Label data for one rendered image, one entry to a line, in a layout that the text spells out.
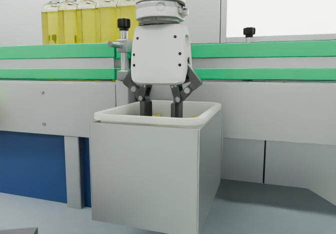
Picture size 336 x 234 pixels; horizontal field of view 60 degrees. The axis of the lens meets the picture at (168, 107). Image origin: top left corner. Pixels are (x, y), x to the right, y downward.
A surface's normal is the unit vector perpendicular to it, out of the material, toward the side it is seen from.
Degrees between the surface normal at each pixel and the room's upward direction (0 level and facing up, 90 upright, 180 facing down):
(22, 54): 90
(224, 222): 0
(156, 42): 91
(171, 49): 90
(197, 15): 90
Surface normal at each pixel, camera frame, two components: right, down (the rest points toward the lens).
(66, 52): -0.31, 0.12
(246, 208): 0.00, -0.99
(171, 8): 0.44, 0.11
